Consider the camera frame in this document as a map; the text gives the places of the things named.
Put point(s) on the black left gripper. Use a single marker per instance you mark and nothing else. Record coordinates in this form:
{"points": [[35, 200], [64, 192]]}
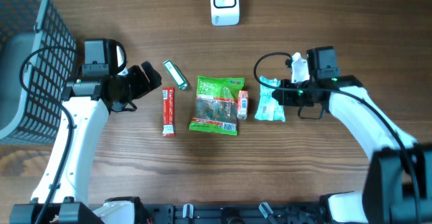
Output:
{"points": [[136, 82]]}

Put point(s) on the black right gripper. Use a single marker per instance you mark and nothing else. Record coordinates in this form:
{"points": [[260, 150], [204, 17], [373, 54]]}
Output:
{"points": [[281, 94]]}

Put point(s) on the red chocolate bar wrapper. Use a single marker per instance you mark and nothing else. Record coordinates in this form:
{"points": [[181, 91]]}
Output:
{"points": [[168, 112]]}

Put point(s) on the mint green wipes packet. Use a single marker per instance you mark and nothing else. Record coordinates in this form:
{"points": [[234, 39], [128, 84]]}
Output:
{"points": [[268, 108]]}

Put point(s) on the green white small packet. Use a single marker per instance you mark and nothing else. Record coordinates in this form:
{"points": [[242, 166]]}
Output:
{"points": [[176, 75]]}

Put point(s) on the small orange white box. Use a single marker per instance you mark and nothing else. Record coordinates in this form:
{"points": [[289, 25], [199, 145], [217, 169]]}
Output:
{"points": [[242, 110]]}

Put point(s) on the green gummy candy bag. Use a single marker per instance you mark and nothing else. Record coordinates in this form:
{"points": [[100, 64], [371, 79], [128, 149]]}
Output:
{"points": [[216, 105]]}

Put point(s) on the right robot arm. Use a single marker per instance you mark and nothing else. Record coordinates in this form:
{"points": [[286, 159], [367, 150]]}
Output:
{"points": [[398, 183]]}

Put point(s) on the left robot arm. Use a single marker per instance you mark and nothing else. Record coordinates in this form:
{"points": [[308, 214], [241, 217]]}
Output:
{"points": [[102, 85]]}

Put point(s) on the white barcode scanner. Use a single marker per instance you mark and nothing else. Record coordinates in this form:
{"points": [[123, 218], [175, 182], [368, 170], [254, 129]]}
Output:
{"points": [[225, 12]]}

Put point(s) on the grey mesh plastic basket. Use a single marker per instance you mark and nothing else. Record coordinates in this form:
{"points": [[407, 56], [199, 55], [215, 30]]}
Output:
{"points": [[37, 51]]}

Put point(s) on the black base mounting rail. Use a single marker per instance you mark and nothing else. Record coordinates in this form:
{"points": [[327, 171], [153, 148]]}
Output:
{"points": [[291, 213]]}

